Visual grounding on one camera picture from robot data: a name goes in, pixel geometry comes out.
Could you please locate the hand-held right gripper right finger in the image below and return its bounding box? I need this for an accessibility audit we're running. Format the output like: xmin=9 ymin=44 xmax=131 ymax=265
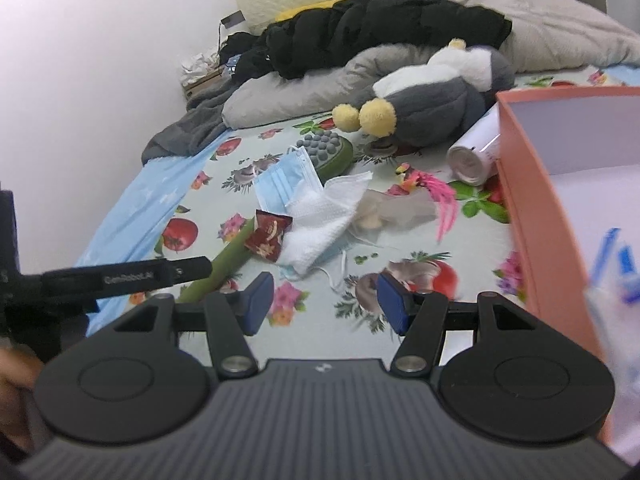
xmin=376 ymin=272 xmax=541 ymax=376

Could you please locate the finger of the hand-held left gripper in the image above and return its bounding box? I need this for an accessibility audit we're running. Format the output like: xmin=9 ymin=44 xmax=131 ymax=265
xmin=165 ymin=256 xmax=213 ymax=287

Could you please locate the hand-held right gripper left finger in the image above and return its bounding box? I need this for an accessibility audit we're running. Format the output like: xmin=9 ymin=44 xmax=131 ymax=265
xmin=112 ymin=271 xmax=276 ymax=376

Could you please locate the red snack packet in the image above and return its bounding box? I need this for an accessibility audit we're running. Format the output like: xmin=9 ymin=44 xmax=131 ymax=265
xmin=243 ymin=209 xmax=294 ymax=262

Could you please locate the white face mask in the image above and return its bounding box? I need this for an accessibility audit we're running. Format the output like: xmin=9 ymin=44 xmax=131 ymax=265
xmin=277 ymin=170 xmax=373 ymax=268

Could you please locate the blue face mask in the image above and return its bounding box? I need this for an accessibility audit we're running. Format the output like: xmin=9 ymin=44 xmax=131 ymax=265
xmin=252 ymin=147 xmax=351 ymax=281

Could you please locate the blue white tissue packet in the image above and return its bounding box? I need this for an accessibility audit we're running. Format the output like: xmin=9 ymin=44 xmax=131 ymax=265
xmin=585 ymin=227 xmax=640 ymax=411

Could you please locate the person's left hand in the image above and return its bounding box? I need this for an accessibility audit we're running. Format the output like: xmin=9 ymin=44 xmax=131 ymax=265
xmin=0 ymin=347 xmax=46 ymax=461

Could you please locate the green massage brush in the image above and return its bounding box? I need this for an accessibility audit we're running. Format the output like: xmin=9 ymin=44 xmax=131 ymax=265
xmin=175 ymin=130 xmax=353 ymax=306

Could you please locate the floral tomato print sheet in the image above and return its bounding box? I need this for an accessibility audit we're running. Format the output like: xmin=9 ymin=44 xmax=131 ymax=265
xmin=150 ymin=62 xmax=640 ymax=341

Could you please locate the translucent plastic bag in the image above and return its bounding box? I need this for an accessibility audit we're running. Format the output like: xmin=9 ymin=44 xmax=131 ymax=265
xmin=350 ymin=192 xmax=436 ymax=248

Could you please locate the pink feather toy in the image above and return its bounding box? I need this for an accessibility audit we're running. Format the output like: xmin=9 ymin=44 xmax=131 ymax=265
xmin=392 ymin=162 xmax=458 ymax=241

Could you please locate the dark grey blanket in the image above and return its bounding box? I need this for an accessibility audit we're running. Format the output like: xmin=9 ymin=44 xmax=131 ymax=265
xmin=141 ymin=77 xmax=241 ymax=166

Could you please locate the white cylindrical bottle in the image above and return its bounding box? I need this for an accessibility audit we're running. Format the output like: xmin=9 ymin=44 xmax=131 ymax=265
xmin=446 ymin=110 xmax=502 ymax=187

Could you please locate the brown cardboard box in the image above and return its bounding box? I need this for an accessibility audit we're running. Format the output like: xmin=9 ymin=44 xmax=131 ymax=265
xmin=181 ymin=67 xmax=226 ymax=103

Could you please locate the white crumpled cloth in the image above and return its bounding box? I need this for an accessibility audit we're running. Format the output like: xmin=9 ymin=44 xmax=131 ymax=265
xmin=180 ymin=50 xmax=221 ymax=86

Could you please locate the grey penguin plush toy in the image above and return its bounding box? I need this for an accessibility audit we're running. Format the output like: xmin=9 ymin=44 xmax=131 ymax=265
xmin=332 ymin=37 xmax=516 ymax=150

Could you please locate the grey pillow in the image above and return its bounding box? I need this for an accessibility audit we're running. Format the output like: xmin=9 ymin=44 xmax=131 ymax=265
xmin=221 ymin=42 xmax=451 ymax=128

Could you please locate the black cloth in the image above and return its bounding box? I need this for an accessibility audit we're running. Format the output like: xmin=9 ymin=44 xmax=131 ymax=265
xmin=219 ymin=31 xmax=271 ymax=68

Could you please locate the black jacket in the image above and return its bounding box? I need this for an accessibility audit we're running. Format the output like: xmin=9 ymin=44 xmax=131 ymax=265
xmin=262 ymin=0 xmax=513 ymax=81

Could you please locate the yellow pillow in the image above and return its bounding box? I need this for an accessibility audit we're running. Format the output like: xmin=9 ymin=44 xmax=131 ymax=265
xmin=275 ymin=0 xmax=361 ymax=23

